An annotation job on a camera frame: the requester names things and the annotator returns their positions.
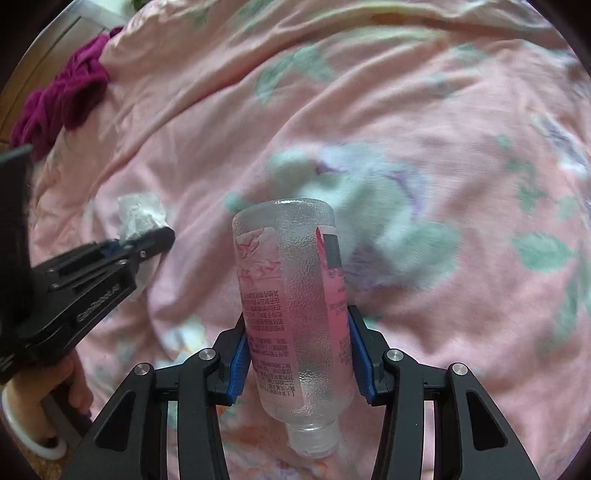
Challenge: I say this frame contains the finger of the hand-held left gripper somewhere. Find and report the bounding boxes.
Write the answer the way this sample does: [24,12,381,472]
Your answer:
[121,227,177,274]
[95,237,124,261]

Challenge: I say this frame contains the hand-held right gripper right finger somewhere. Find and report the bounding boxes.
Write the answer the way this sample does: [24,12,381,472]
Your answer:
[346,305,541,480]

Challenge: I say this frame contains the maroon cloth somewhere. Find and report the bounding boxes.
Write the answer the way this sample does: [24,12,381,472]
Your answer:
[10,27,124,163]

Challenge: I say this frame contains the pink floral blanket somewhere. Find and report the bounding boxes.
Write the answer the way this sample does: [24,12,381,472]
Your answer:
[18,0,591,480]

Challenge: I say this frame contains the white tissue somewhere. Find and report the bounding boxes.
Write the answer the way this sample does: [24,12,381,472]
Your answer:
[117,194,170,302]

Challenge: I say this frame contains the person's left hand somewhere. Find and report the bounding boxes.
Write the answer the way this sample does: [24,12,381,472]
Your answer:
[8,356,94,441]

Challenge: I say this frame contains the wooden bed frame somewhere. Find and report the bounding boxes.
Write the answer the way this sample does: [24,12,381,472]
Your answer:
[0,0,136,145]

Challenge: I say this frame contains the white bracelet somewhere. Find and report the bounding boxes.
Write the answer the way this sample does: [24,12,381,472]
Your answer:
[0,387,68,460]

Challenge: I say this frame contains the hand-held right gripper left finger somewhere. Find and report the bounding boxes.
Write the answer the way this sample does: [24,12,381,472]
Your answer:
[60,314,252,480]

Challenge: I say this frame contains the clear bottle with pink label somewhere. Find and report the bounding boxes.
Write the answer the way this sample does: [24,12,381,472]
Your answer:
[231,198,356,460]

